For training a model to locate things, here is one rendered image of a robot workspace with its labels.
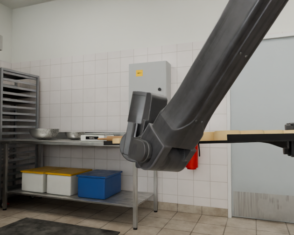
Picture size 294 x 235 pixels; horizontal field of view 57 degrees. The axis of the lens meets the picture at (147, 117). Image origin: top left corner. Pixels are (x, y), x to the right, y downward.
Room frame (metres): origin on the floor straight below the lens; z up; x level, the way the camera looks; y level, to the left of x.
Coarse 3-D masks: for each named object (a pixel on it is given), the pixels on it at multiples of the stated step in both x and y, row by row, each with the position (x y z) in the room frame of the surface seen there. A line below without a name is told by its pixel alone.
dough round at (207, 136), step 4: (204, 132) 0.55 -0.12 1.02; (208, 132) 0.55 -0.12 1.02; (212, 132) 0.55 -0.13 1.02; (204, 136) 0.55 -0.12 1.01; (208, 136) 0.55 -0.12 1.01; (212, 136) 0.55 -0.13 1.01; (200, 140) 0.55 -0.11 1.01; (204, 140) 0.55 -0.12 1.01; (208, 140) 0.54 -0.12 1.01; (212, 140) 0.55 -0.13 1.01
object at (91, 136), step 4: (84, 136) 3.17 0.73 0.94; (88, 136) 3.15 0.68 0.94; (92, 136) 3.14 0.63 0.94; (96, 136) 3.13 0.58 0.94; (100, 136) 3.12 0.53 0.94; (104, 136) 3.12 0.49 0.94; (84, 140) 3.17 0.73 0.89; (88, 140) 3.16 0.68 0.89; (92, 140) 3.14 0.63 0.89; (96, 140) 3.13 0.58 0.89; (100, 140) 3.12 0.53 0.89; (104, 140) 3.12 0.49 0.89
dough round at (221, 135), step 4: (216, 132) 0.51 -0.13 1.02; (220, 132) 0.50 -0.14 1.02; (224, 132) 0.50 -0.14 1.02; (228, 132) 0.50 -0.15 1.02; (232, 132) 0.50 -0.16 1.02; (236, 132) 0.50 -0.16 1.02; (240, 132) 0.51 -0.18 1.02; (216, 136) 0.51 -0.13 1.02; (220, 136) 0.50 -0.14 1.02; (224, 136) 0.50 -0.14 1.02; (216, 140) 0.51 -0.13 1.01
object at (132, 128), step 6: (132, 126) 0.48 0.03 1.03; (138, 126) 0.47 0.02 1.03; (126, 132) 0.48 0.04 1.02; (132, 132) 0.48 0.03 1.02; (138, 132) 0.48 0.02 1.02; (126, 138) 0.48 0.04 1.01; (120, 144) 0.49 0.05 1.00; (126, 144) 0.48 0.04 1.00; (120, 150) 0.49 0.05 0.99; (126, 150) 0.48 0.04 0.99; (126, 156) 0.49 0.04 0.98
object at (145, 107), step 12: (132, 96) 0.50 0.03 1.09; (144, 96) 0.48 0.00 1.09; (156, 96) 0.47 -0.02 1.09; (132, 108) 0.49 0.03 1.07; (144, 108) 0.48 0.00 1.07; (156, 108) 0.47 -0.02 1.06; (132, 120) 0.48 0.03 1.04; (144, 120) 0.46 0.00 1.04; (132, 144) 0.45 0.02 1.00; (144, 144) 0.41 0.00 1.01; (132, 156) 0.43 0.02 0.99; (144, 156) 0.41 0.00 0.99
